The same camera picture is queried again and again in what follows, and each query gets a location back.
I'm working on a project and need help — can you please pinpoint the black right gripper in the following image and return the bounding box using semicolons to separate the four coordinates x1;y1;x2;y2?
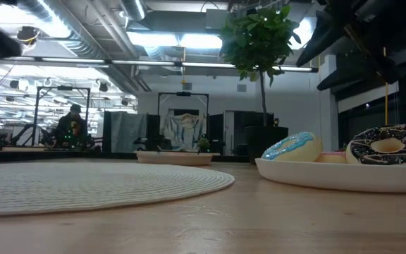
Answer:
295;0;406;92

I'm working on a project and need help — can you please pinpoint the large light blue iced donut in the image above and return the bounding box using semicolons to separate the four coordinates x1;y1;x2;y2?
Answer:
261;131;323;163

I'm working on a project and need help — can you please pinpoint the green leafy plant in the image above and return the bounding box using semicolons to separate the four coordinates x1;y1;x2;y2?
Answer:
219;5;302;128

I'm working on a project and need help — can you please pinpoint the large pink iced donut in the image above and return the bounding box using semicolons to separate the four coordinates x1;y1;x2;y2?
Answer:
314;151;349;164

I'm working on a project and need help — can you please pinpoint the black cabinet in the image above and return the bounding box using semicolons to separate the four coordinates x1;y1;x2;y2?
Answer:
223;109;275;156

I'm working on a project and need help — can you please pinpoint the white plate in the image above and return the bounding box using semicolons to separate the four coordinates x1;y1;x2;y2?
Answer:
254;157;406;194

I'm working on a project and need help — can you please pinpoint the small green background plant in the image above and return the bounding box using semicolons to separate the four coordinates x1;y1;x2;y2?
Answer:
196;137;211;153

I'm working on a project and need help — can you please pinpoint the white draped sheet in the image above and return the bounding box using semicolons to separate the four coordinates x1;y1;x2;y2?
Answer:
160;112;207;151

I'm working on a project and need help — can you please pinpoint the grey plate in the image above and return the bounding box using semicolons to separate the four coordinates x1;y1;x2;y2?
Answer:
134;150;221;167

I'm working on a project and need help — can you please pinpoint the grey fabric cover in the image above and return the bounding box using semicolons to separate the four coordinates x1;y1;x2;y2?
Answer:
109;111;147;153

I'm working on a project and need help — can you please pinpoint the person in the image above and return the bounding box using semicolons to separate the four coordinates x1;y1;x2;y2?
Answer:
54;104;90;149

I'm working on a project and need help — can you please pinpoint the white round woven placemat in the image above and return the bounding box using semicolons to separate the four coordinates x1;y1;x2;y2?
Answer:
0;160;235;217

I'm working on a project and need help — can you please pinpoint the background work table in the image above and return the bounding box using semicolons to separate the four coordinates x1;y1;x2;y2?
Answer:
0;145;102;165

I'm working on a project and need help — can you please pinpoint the black rig frame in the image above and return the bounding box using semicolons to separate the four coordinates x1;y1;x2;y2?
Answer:
157;91;210;152
33;85;91;146

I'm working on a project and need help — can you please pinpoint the hanging cable reel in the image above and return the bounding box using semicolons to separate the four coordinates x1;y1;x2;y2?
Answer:
16;26;41;46

